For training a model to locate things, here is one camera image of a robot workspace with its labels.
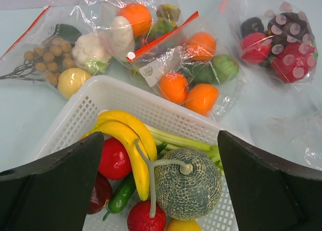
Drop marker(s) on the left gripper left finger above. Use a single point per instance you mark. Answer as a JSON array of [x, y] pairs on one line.
[[53, 192]]

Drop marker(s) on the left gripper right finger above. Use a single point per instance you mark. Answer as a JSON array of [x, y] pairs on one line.
[[267, 191]]

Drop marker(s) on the yellow fake banana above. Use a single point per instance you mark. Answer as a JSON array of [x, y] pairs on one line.
[[126, 128]]

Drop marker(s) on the blue zip clear bag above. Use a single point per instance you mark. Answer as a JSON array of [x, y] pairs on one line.
[[299, 138]]

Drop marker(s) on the dark red fake apple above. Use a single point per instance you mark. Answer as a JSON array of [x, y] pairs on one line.
[[101, 194]]

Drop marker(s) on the green fake chili pepper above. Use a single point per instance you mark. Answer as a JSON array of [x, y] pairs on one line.
[[121, 196]]

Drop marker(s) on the red fake tomato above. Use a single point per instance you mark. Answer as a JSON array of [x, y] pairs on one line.
[[139, 218]]

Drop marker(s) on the yellow fake lemon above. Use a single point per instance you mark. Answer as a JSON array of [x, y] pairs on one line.
[[180, 225]]

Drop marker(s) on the yellow fake egg fruit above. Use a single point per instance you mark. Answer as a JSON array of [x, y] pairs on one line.
[[70, 81]]

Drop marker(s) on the orange fake tangerine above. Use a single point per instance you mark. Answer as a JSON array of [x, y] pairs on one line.
[[202, 98], [201, 46], [174, 87]]

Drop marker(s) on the green fake cabbage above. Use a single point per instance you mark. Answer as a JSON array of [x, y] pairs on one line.
[[225, 68]]

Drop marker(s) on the small bag with brown grapes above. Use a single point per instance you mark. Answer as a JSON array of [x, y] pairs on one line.
[[43, 52]]

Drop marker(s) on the white fake cauliflower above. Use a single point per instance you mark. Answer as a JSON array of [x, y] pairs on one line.
[[89, 54]]

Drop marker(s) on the red spotted fake strawberry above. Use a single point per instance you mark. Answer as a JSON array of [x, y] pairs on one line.
[[255, 47]]

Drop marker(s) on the red zip bag with oranges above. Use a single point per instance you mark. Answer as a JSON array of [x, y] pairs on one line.
[[171, 54]]

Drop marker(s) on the red zip bag with strawberries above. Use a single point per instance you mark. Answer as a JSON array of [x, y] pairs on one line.
[[277, 19]]

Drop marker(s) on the large crinkled red zip bag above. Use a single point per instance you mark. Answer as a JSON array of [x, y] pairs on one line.
[[115, 32]]

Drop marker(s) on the orange fake orange in bag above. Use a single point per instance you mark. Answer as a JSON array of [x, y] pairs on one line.
[[139, 18]]

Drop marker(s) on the white plastic basket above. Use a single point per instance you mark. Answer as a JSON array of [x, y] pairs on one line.
[[101, 93]]

